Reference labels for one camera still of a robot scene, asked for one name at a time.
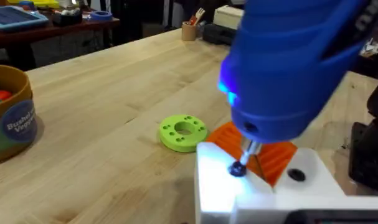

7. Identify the white box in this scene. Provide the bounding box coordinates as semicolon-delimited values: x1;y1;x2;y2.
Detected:
212;4;245;30

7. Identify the wooden fork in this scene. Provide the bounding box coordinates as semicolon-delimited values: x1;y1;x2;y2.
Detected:
188;7;206;26

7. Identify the dark brown side table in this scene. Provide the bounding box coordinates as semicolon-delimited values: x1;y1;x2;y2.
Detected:
0;17;121;48

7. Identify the small black screw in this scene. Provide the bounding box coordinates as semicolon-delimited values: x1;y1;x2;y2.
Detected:
228;161;248;178

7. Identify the white orange left gripper right finger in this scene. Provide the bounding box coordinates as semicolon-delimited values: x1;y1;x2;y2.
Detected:
255;141;346;197

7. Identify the black case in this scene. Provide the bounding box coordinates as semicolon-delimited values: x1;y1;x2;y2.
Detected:
202;23;237;46

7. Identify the blue electric screwdriver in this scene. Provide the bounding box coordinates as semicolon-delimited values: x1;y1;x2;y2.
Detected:
218;0;378;167

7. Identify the white orange left gripper left finger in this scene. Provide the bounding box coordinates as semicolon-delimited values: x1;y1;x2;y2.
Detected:
194;121;275;224

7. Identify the blue flat tray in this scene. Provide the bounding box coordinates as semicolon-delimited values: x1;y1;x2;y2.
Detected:
0;5;50;32

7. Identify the wooden cup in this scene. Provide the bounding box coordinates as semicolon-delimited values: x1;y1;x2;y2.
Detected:
181;21;197;42

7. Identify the small black container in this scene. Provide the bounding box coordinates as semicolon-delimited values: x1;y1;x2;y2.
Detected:
51;8;83;27

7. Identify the blue tape roll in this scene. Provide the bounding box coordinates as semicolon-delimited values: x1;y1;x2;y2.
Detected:
89;10;113;22

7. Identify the green disc with holes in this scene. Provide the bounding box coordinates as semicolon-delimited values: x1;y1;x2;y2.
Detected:
159;114;209;153

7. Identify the brown tub of toy vegetables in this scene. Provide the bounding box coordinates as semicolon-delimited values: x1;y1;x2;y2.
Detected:
0;63;39;166

